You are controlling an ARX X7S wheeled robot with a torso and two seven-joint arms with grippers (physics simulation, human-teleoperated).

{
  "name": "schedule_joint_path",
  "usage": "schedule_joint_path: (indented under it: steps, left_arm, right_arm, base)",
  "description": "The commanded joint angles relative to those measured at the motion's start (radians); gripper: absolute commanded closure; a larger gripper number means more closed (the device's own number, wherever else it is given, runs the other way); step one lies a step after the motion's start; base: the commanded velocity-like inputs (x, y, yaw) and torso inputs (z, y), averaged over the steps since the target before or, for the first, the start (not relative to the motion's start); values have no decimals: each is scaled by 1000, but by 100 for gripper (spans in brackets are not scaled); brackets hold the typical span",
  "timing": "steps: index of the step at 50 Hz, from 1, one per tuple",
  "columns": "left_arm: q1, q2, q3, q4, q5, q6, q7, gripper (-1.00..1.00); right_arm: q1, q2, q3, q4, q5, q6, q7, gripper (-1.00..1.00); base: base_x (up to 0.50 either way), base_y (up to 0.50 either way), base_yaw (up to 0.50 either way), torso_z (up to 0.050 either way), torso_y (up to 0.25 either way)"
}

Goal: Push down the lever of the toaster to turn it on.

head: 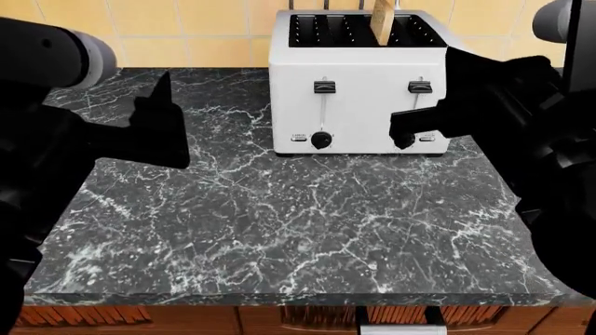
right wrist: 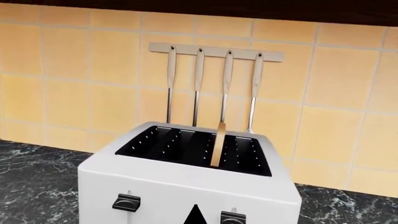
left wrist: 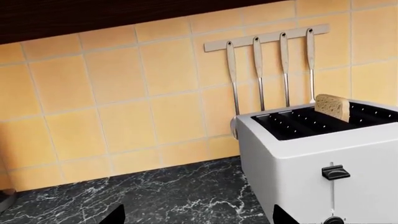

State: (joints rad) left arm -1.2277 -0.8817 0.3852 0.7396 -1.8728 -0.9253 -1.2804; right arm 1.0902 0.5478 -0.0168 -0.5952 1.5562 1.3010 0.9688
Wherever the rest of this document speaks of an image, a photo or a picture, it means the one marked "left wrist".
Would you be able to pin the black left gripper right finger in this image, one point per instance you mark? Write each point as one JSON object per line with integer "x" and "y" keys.
{"x": 281, "y": 217}

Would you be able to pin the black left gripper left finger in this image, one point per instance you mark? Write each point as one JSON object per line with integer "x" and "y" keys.
{"x": 115, "y": 215}

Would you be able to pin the black toaster dial knob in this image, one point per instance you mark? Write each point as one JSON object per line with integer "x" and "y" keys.
{"x": 334, "y": 220}

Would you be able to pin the white two-slot toaster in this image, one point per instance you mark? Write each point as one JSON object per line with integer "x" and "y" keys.
{"x": 311, "y": 163}

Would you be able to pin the black toaster lever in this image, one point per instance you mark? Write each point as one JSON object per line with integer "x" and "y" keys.
{"x": 335, "y": 173}

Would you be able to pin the slice of toast bread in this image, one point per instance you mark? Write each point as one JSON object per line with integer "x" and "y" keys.
{"x": 331, "y": 106}

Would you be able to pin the beige wall utensil rail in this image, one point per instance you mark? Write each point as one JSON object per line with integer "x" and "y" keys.
{"x": 267, "y": 38}

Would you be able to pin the dark wooden wall cabinet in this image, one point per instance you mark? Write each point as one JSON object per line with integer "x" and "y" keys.
{"x": 109, "y": 16}

